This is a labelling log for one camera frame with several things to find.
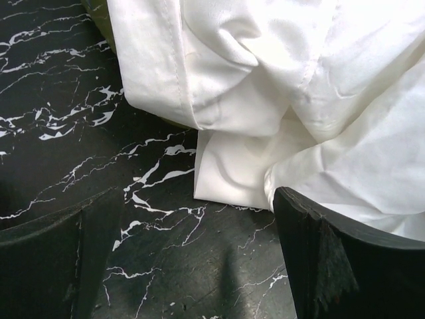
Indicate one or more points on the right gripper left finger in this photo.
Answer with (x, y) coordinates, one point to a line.
(52, 266)

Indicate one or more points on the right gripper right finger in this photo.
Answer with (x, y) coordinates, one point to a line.
(340, 268)

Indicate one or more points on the green laundry basket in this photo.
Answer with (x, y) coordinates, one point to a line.
(99, 23)

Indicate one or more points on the white shirt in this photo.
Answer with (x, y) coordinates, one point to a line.
(324, 97)

